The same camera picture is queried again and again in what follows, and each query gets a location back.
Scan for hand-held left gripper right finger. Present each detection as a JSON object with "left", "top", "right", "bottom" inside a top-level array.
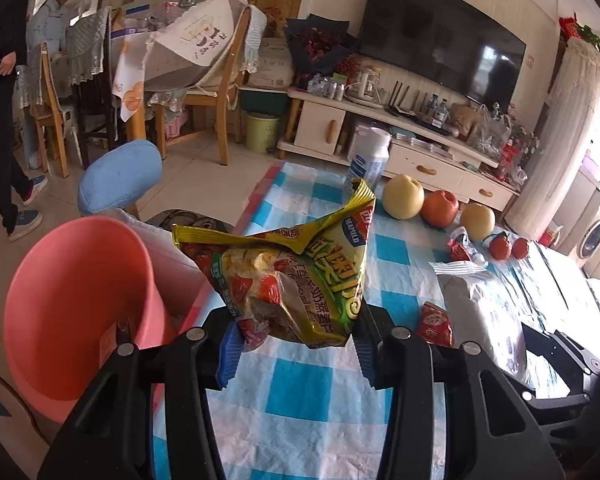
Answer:
[{"left": 352, "top": 305, "right": 566, "bottom": 480}]

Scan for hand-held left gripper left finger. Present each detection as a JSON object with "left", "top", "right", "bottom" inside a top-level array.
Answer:
[{"left": 37, "top": 306, "right": 244, "bottom": 480}]

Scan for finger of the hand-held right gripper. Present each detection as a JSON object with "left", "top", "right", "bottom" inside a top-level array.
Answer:
[{"left": 521, "top": 321, "right": 600, "bottom": 402}]

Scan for yellow green snack bag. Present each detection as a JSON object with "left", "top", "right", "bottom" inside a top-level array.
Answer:
[{"left": 171, "top": 177, "right": 377, "bottom": 351}]

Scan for pink bin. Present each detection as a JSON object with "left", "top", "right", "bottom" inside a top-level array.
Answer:
[{"left": 2, "top": 216, "right": 216, "bottom": 423}]

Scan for blue checkered tablecloth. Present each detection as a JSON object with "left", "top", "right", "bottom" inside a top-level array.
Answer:
[{"left": 150, "top": 160, "right": 600, "bottom": 480}]

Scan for red snack wrapper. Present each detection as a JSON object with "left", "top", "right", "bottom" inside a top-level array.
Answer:
[{"left": 415, "top": 301, "right": 453, "bottom": 348}]

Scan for silver foil bag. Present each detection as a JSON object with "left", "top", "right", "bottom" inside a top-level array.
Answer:
[{"left": 428, "top": 260, "right": 600, "bottom": 396}]

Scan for orange with leaf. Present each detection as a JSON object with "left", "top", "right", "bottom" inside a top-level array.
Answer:
[{"left": 485, "top": 231, "right": 513, "bottom": 261}]

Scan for red white wrapper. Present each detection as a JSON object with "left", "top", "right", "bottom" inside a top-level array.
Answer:
[{"left": 452, "top": 226, "right": 489, "bottom": 267}]

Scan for white washing machine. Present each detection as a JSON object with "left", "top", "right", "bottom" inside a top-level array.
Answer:
[{"left": 577, "top": 200, "right": 600, "bottom": 276}]

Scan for red blue wrapper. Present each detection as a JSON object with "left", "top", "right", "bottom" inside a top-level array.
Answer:
[{"left": 447, "top": 239, "right": 473, "bottom": 263}]

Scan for dark patterned cushion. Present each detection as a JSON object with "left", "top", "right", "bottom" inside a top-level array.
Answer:
[{"left": 145, "top": 208, "right": 231, "bottom": 235}]

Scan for large yellow pear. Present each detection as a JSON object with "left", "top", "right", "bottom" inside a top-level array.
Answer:
[{"left": 460, "top": 202, "right": 496, "bottom": 242}]

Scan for yellow pear left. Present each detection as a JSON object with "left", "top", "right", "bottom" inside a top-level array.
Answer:
[{"left": 383, "top": 174, "right": 425, "bottom": 221}]

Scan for red apple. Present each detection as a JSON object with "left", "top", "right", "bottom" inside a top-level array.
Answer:
[{"left": 420, "top": 190, "right": 459, "bottom": 228}]

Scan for blue stool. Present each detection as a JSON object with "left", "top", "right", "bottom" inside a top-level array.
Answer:
[{"left": 77, "top": 140, "right": 163, "bottom": 221}]

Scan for tall white lace cover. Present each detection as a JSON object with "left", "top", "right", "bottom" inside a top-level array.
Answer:
[{"left": 505, "top": 35, "right": 600, "bottom": 241}]

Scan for clear plastic bags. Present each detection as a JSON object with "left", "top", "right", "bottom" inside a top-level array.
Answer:
[{"left": 472, "top": 105, "right": 513, "bottom": 161}]

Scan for light green bin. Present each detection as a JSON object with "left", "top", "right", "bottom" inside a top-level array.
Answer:
[{"left": 245, "top": 111, "right": 282, "bottom": 155}]

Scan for cream television cabinet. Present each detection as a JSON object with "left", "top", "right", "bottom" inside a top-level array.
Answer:
[{"left": 277, "top": 87, "right": 523, "bottom": 213}]

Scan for wooden chair with towel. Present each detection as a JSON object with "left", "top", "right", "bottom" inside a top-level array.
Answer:
[{"left": 150, "top": 2, "right": 253, "bottom": 166}]

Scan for brown paper bag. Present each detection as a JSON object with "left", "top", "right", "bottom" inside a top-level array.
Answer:
[{"left": 447, "top": 104, "right": 481, "bottom": 138}]

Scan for dark green container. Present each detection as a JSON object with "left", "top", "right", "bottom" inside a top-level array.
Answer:
[{"left": 240, "top": 87, "right": 291, "bottom": 116}]

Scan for white kettle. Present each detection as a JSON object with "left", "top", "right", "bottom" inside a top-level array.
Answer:
[{"left": 347, "top": 67, "right": 386, "bottom": 106}]

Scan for pack of water bottles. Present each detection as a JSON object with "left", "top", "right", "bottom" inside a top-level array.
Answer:
[{"left": 307, "top": 74, "right": 348, "bottom": 100}]

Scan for dining table with cloth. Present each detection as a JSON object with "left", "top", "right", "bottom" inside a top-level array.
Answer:
[{"left": 110, "top": 25, "right": 191, "bottom": 143}]

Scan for white sack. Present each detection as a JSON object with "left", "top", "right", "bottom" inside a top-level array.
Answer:
[{"left": 247, "top": 37, "right": 296, "bottom": 88}]

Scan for dark wrapped flower bouquet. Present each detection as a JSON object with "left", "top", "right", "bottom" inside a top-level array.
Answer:
[{"left": 285, "top": 17, "right": 358, "bottom": 78}]

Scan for red green decoration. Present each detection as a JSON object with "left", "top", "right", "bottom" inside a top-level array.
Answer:
[{"left": 559, "top": 12, "right": 600, "bottom": 53}]

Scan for black television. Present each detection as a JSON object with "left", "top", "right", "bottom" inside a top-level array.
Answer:
[{"left": 356, "top": 0, "right": 527, "bottom": 113}]

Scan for white printed cloth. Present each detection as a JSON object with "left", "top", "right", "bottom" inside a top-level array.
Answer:
[{"left": 145, "top": 0, "right": 251, "bottom": 91}]

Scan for dark chair with lace cover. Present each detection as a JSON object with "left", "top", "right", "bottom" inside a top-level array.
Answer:
[{"left": 67, "top": 6, "right": 126, "bottom": 168}]

